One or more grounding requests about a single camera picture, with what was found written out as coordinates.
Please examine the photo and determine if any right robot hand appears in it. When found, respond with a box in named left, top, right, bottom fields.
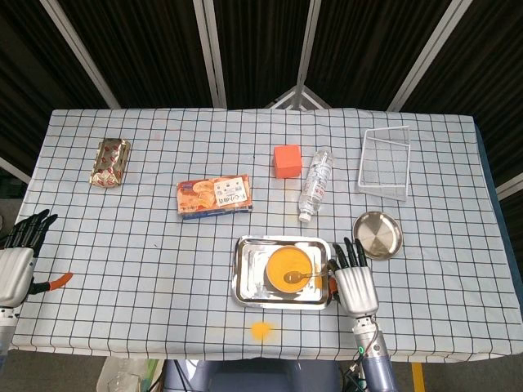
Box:
left=326, top=237, right=379, bottom=316

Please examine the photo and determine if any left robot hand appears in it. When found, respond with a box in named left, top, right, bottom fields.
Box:
left=0, top=209, right=74, bottom=308

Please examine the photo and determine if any metal spoon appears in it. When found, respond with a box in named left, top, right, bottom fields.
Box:
left=284, top=269, right=333, bottom=285

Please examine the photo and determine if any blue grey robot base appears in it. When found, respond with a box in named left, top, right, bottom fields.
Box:
left=163, top=358, right=342, bottom=392

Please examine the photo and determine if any beige bowl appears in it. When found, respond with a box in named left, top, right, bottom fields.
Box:
left=265, top=246, right=315, bottom=294

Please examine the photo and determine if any orange powder pile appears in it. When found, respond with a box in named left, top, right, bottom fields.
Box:
left=249, top=321, right=275, bottom=342

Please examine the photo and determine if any round steel plate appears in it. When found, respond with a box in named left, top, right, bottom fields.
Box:
left=352, top=210, right=405, bottom=261

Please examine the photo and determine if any rectangular steel tray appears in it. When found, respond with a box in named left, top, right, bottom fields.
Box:
left=231, top=234, right=333, bottom=312

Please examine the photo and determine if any clear plastic water bottle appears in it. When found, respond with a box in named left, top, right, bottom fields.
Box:
left=297, top=147, right=335, bottom=224

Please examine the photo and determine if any checked tablecloth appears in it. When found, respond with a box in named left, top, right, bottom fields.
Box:
left=10, top=108, right=523, bottom=363

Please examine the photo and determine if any orange cube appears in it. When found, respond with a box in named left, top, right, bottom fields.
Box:
left=272, top=144, right=304, bottom=180

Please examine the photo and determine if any gold foil snack packet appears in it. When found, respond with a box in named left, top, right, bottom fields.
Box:
left=89, top=138, right=132, bottom=189

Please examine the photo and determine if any clear plastic bag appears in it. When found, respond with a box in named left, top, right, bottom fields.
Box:
left=96, top=357, right=163, bottom=392

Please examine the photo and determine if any orange biscuit box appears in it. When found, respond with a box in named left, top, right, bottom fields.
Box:
left=176, top=174, right=253, bottom=221

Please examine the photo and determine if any white triangular screen foot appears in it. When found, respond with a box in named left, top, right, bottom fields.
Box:
left=265, top=84, right=331, bottom=110

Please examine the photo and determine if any black folding partition screen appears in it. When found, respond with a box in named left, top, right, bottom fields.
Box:
left=0, top=0, right=523, bottom=205

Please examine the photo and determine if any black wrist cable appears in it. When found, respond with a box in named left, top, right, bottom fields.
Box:
left=341, top=324, right=385, bottom=385

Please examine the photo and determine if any white wire mesh basket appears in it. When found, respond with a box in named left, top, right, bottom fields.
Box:
left=356, top=123, right=411, bottom=203

